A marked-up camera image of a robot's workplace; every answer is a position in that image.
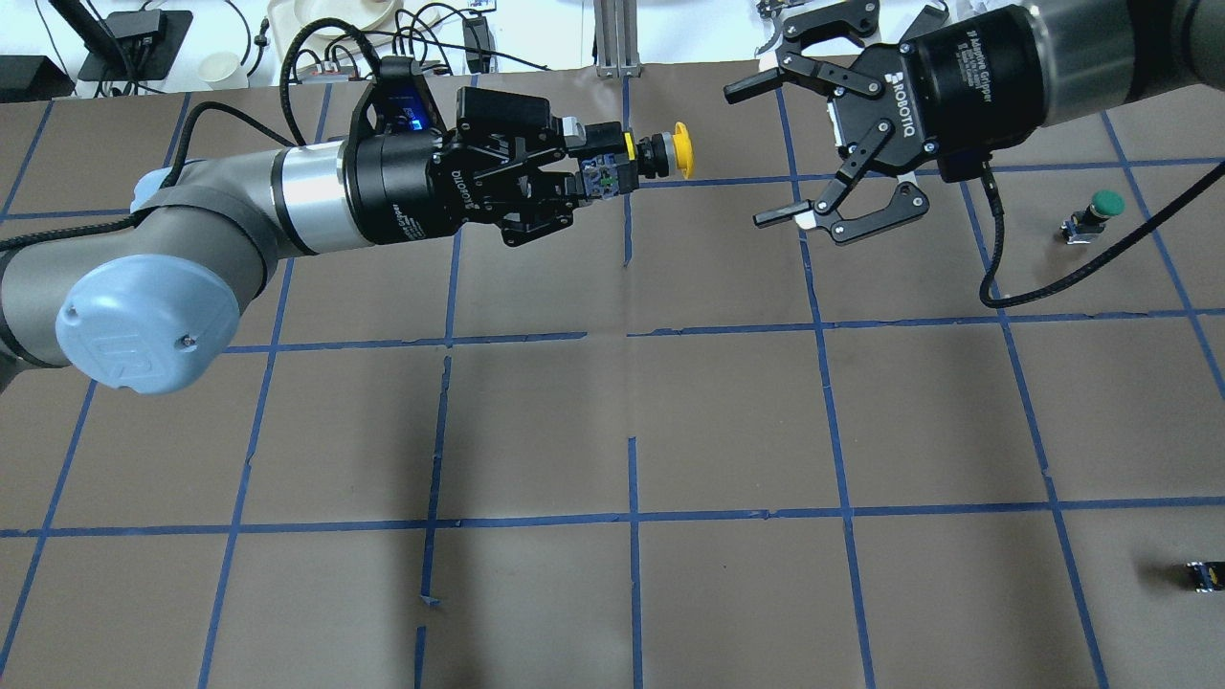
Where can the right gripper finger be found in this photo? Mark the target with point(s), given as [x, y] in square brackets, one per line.
[801, 213]
[755, 86]

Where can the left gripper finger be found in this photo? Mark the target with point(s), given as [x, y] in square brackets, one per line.
[582, 188]
[594, 138]

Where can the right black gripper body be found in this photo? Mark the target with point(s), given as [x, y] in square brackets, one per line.
[962, 86]

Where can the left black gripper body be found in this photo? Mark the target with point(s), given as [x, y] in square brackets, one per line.
[402, 191]

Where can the yellow push button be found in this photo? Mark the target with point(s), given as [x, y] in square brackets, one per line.
[657, 156]

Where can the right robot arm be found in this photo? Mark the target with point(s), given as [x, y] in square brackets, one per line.
[1093, 55]

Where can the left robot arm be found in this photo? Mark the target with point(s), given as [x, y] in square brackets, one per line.
[147, 303]

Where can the green push button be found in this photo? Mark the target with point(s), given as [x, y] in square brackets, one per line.
[1085, 226]

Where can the black monitor stand base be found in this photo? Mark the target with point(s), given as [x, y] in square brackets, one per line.
[143, 44]

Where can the red push button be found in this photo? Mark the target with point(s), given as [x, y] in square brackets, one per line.
[1207, 577]

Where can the black power adapter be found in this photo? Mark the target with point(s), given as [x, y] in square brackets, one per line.
[478, 44]

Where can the cream plate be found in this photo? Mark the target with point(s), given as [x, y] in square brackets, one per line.
[365, 15]

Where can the white paper cup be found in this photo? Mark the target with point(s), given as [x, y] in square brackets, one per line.
[222, 71]

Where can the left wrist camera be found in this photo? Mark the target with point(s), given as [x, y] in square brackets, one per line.
[397, 99]

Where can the aluminium frame post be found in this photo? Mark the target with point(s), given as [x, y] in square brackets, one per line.
[616, 39]

